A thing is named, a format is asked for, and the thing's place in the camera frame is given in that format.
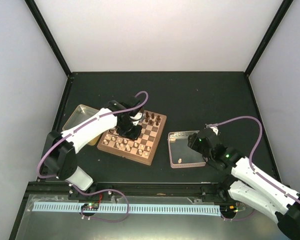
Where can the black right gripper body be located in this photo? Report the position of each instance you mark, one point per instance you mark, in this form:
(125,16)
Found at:
(196,146)

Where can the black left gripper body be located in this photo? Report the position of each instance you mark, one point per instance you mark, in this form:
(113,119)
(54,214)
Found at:
(128,131)

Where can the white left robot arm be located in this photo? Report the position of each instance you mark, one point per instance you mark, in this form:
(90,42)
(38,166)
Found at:
(61,148)

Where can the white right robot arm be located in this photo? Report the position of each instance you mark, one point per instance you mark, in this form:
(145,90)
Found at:
(248,184)

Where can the right controller board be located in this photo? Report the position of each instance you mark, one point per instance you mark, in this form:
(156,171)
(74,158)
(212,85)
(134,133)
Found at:
(233,208)

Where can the controller board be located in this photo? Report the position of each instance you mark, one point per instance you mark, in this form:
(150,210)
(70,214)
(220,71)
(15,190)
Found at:
(233,208)
(90,206)

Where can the left controller board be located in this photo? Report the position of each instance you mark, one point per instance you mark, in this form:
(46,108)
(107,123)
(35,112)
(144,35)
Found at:
(90,206)

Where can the wooden chessboard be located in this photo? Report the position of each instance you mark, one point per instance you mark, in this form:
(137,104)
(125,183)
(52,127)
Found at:
(149,137)

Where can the pink plastic tray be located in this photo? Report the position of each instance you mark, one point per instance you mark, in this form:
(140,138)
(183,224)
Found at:
(180,150)

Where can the yellow metal tin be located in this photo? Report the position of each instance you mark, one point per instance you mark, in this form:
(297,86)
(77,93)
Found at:
(80,114)

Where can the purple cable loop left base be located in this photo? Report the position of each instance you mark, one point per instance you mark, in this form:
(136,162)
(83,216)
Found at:
(106,208)

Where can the black front rail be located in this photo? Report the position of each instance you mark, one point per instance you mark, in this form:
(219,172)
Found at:
(150,189)

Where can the white slotted cable duct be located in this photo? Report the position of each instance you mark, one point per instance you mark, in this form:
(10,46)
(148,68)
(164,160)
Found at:
(212,210)

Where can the black frame post right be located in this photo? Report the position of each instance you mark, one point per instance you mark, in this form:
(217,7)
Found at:
(277,19)

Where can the black frame post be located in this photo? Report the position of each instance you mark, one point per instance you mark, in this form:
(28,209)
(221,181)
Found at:
(32,6)
(277,19)

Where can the black frame post left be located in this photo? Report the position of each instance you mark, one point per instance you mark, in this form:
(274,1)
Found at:
(32,6)

